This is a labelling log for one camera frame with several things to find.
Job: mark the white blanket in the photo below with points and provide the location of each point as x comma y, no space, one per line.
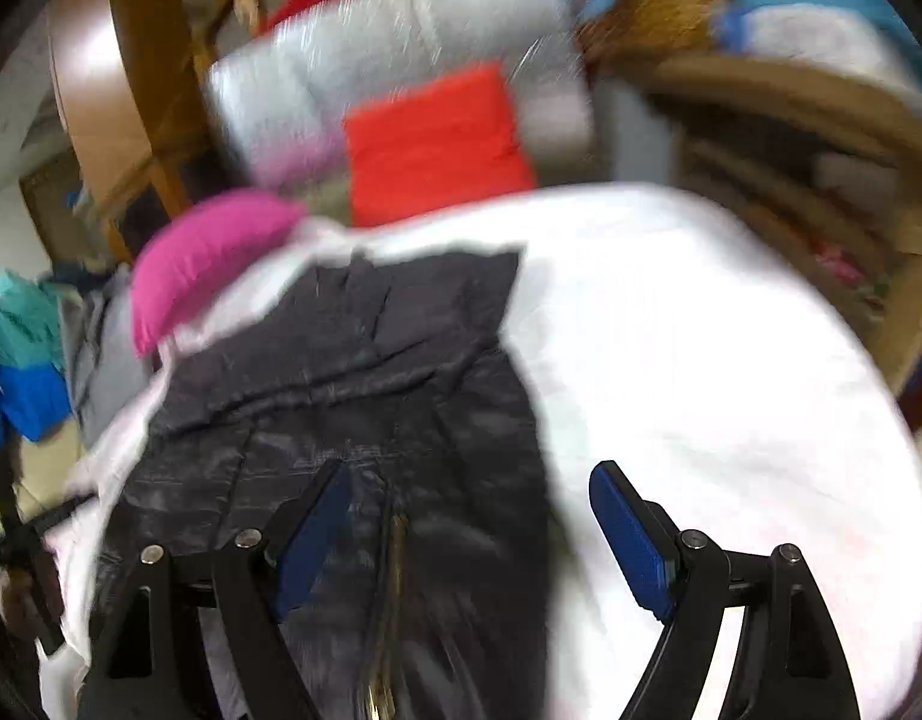
693,360

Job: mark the teal jacket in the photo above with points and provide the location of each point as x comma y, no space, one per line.
18,322

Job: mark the wooden shelf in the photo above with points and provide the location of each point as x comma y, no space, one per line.
768,90

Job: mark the wooden cabinet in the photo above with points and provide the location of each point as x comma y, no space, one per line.
142,52

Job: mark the red pillow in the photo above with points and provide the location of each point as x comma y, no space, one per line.
431,150

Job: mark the grey garment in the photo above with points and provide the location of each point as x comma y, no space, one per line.
108,367

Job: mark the black quilted jacket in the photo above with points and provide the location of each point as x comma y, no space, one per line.
431,405

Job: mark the blue jacket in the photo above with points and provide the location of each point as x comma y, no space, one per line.
33,397

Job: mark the white printed box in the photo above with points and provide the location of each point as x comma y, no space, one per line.
806,45

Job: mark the silver insulation mat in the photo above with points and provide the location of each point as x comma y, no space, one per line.
356,45

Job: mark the pink pillow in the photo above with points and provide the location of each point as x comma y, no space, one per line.
206,255

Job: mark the wicker basket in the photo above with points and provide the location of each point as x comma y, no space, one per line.
656,7

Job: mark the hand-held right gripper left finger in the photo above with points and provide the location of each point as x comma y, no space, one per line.
311,540

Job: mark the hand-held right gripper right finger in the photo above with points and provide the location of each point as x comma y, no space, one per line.
630,532

